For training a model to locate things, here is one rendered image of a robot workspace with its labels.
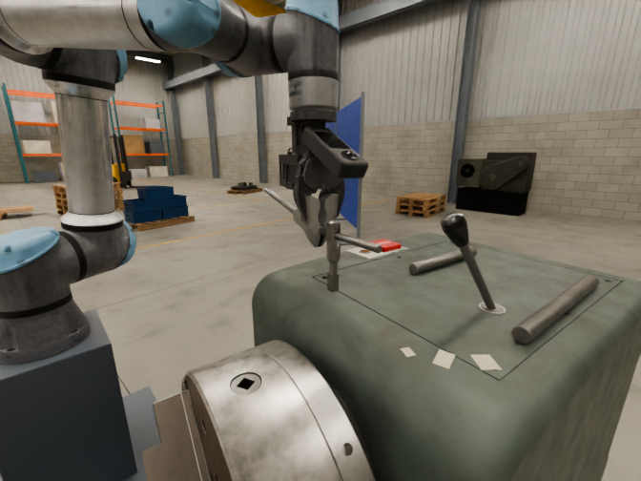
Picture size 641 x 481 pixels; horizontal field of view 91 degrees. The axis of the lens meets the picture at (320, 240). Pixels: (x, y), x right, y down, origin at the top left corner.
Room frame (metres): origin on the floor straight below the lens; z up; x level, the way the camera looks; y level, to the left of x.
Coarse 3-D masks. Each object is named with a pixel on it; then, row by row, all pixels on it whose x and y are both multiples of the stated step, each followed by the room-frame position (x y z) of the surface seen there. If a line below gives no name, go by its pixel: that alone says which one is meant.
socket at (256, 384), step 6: (240, 378) 0.30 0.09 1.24; (246, 378) 0.30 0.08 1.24; (252, 378) 0.30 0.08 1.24; (258, 378) 0.30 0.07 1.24; (234, 384) 0.29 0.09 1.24; (240, 384) 0.29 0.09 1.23; (246, 384) 0.30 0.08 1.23; (252, 384) 0.29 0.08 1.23; (258, 384) 0.29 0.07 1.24; (234, 390) 0.28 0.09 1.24; (240, 390) 0.28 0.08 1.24; (246, 390) 0.28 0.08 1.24; (252, 390) 0.28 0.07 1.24
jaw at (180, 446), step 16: (160, 400) 0.31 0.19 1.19; (176, 400) 0.32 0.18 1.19; (160, 416) 0.30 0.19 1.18; (176, 416) 0.31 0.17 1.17; (192, 416) 0.31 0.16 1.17; (160, 432) 0.29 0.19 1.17; (176, 432) 0.30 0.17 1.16; (192, 432) 0.30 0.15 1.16; (160, 448) 0.28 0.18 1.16; (176, 448) 0.28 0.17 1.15; (192, 448) 0.29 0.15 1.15; (144, 464) 0.27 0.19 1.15; (160, 464) 0.27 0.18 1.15; (176, 464) 0.27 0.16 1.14; (192, 464) 0.28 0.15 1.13; (160, 480) 0.26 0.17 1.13; (176, 480) 0.26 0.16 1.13; (192, 480) 0.27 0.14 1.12; (208, 480) 0.27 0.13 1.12
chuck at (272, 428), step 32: (256, 352) 0.35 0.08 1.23; (192, 384) 0.31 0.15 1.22; (224, 384) 0.29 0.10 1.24; (288, 384) 0.29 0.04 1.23; (224, 416) 0.25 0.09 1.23; (256, 416) 0.25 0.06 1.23; (288, 416) 0.26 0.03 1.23; (224, 448) 0.22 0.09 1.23; (256, 448) 0.22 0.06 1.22; (288, 448) 0.23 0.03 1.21; (320, 448) 0.24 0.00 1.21; (224, 480) 0.22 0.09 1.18; (256, 480) 0.20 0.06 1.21; (288, 480) 0.21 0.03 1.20; (320, 480) 0.22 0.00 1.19
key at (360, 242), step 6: (270, 192) 0.64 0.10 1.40; (276, 198) 0.62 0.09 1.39; (282, 204) 0.59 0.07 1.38; (288, 204) 0.58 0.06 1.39; (288, 210) 0.58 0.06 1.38; (324, 228) 0.49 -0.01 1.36; (324, 234) 0.48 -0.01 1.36; (336, 234) 0.46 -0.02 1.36; (342, 234) 0.45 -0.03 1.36; (342, 240) 0.45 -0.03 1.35; (348, 240) 0.43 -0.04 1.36; (354, 240) 0.43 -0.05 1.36; (360, 240) 0.42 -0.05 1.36; (366, 240) 0.41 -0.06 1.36; (360, 246) 0.42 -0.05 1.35; (366, 246) 0.40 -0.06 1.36; (372, 246) 0.40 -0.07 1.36; (378, 246) 0.39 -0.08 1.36; (378, 252) 0.39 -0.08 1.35
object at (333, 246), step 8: (328, 224) 0.47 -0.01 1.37; (336, 224) 0.46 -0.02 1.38; (328, 232) 0.47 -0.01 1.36; (336, 232) 0.46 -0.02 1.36; (328, 240) 0.47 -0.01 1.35; (336, 240) 0.46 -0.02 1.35; (328, 248) 0.47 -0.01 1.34; (336, 248) 0.46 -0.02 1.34; (328, 256) 0.47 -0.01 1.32; (336, 256) 0.46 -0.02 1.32; (336, 264) 0.47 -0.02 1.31; (336, 272) 0.47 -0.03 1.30; (328, 280) 0.47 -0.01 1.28; (336, 280) 0.47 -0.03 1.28; (328, 288) 0.47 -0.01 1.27; (336, 288) 0.47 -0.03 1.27
